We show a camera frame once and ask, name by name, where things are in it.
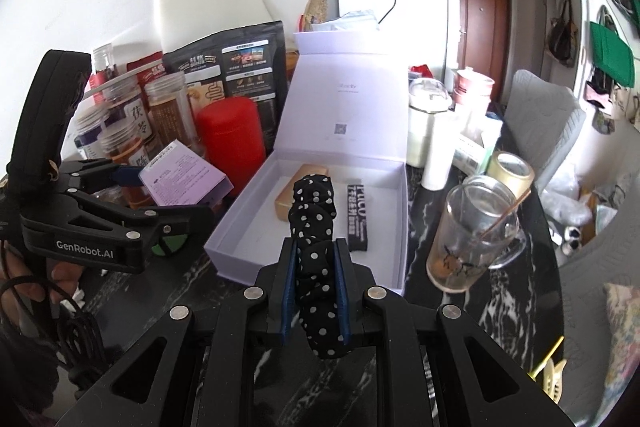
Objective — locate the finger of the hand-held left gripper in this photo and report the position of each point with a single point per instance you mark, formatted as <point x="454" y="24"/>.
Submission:
<point x="127" y="177"/>
<point x="185" y="217"/>

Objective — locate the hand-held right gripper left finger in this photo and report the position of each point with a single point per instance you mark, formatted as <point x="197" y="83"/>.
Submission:
<point x="289" y="287"/>

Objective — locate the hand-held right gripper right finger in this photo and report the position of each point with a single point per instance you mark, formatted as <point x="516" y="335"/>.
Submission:
<point x="342" y="287"/>

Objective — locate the black polka dot scrunchie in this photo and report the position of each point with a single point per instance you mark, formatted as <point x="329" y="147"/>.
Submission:
<point x="315" y="257"/>

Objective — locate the purple cardboard box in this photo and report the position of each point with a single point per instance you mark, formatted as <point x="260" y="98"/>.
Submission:
<point x="185" y="177"/>

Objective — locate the long black cardboard box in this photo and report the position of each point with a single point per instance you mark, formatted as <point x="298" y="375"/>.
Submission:
<point x="357" y="217"/>

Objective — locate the gold cardboard box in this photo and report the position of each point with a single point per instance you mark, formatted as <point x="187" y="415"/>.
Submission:
<point x="300" y="194"/>

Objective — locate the white gift box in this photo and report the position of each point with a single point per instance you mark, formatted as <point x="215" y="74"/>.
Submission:
<point x="350" y="107"/>

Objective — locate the cream hair claw clip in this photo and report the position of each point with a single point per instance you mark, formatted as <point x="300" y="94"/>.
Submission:
<point x="550" y="379"/>

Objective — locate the person's left hand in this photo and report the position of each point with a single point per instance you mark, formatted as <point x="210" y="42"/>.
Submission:
<point x="30" y="292"/>

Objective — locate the jar with green lid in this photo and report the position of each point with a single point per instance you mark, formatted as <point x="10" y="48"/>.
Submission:
<point x="169" y="245"/>

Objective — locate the jar with blue label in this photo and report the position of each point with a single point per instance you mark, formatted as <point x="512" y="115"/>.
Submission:
<point x="92" y="137"/>

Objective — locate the jar with white paper label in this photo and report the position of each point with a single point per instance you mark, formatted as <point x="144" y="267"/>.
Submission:
<point x="130" y="112"/>

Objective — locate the clear jar brown contents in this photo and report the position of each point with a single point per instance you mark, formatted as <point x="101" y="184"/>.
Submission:
<point x="167" y="112"/>

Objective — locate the red canister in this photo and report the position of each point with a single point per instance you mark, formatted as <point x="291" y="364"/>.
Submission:
<point x="230" y="137"/>

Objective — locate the glass mug with cartoon print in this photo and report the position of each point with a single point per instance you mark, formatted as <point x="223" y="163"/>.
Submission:
<point x="465" y="232"/>

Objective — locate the black printed pouch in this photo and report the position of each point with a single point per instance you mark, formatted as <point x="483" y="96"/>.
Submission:
<point x="240" y="62"/>

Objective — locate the white cylindrical cup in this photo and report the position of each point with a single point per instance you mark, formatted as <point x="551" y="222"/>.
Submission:
<point x="440" y="157"/>

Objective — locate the thin stirring stick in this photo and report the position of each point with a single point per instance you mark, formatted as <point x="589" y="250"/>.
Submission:
<point x="505" y="217"/>

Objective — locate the white bottle with clear lid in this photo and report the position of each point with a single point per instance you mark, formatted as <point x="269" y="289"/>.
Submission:
<point x="427" y="127"/>

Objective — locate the white foam board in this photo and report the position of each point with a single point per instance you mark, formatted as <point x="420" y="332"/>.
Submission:
<point x="210" y="12"/>

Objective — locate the white green carton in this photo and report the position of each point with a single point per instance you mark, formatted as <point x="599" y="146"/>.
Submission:
<point x="475" y="154"/>

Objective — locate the clear tape roll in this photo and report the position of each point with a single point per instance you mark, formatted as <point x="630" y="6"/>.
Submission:
<point x="510" y="172"/>

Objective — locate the white slipper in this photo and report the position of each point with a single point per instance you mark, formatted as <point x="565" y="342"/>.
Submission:
<point x="572" y="237"/>

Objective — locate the pink cup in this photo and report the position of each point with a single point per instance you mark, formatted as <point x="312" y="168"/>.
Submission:
<point x="472" y="89"/>

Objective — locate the clear plastic bag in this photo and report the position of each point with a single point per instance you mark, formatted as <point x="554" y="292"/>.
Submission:
<point x="565" y="202"/>

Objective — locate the chair with grey leaf cover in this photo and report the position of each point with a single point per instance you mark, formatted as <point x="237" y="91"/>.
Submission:
<point x="545" y="127"/>
<point x="590" y="287"/>

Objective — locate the woven straw fan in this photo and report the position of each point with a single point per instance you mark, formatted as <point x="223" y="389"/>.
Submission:
<point x="316" y="4"/>

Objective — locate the pale blue plastic bag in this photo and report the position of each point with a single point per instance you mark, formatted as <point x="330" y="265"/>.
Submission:
<point x="350" y="21"/>

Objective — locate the white refrigerator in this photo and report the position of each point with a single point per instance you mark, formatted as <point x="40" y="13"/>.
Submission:
<point x="415" y="12"/>

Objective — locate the floral printed cushion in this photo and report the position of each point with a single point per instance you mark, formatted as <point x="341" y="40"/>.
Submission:
<point x="625" y="342"/>

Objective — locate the brown door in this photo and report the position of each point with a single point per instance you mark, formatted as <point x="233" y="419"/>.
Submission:
<point x="482" y="27"/>

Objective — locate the dark hanging bag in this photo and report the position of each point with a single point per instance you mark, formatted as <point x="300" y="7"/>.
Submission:
<point x="562" y="32"/>

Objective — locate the large green handbag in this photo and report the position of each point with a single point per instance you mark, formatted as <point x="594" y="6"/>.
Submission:
<point x="610" y="54"/>

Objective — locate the small green handbag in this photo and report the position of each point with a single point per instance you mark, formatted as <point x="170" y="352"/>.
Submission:
<point x="627" y="4"/>

